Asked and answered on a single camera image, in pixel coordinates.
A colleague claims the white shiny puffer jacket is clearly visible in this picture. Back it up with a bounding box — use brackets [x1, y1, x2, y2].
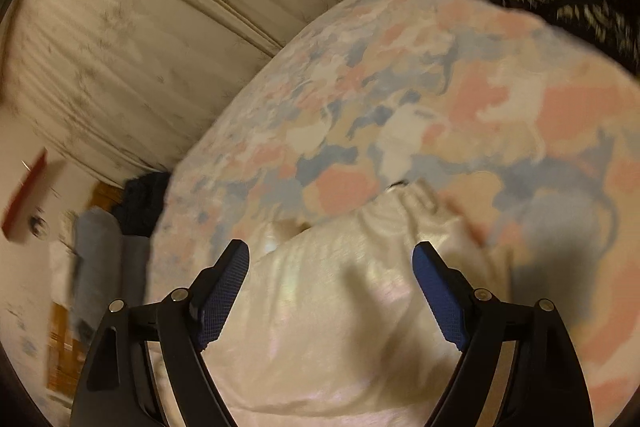
[145, 179, 516, 427]

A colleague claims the black and white patterned cloth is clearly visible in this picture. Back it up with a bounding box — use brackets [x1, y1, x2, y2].
[465, 0, 640, 72]

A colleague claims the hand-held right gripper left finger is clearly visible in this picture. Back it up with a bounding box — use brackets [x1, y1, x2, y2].
[70, 239, 251, 427]

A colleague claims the red wall shelf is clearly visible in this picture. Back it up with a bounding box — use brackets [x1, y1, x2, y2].
[1, 148, 51, 240]

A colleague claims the floral pastel bedspread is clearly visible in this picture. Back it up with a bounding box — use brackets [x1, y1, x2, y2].
[147, 0, 640, 427]

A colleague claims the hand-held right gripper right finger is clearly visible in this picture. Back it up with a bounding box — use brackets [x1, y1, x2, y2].
[411, 242, 596, 427]

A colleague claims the black fuzzy cloth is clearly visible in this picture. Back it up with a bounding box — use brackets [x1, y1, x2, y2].
[112, 172, 173, 238]

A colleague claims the grey rolled blanket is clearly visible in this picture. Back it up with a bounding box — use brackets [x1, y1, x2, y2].
[70, 212, 153, 328]

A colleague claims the cream patterned curtain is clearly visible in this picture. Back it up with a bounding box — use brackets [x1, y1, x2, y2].
[0, 0, 451, 188]

